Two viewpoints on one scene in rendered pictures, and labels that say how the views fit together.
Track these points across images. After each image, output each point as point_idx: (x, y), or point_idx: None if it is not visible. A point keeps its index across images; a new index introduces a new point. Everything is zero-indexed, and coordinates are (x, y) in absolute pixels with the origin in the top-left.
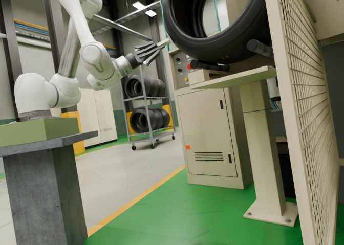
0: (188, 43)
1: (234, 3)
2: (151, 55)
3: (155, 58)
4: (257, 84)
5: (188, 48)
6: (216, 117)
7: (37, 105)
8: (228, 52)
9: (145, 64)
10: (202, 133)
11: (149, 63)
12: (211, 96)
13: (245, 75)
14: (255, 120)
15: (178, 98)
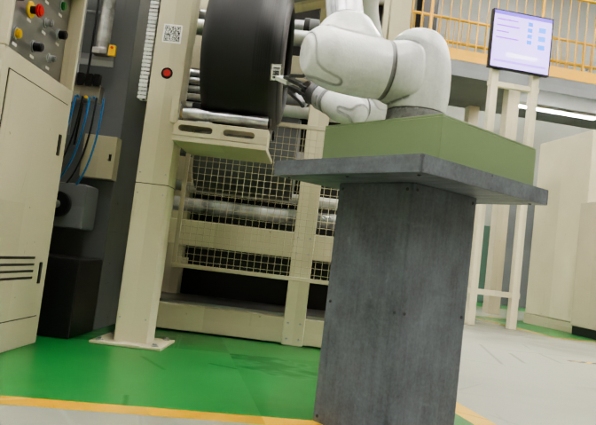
0: (279, 99)
1: (192, 31)
2: (295, 91)
3: (293, 98)
4: (178, 153)
5: (277, 104)
6: (47, 169)
7: None
8: (270, 129)
9: (305, 106)
10: (22, 202)
11: (300, 104)
12: (53, 117)
13: (268, 161)
14: (169, 201)
15: (11, 79)
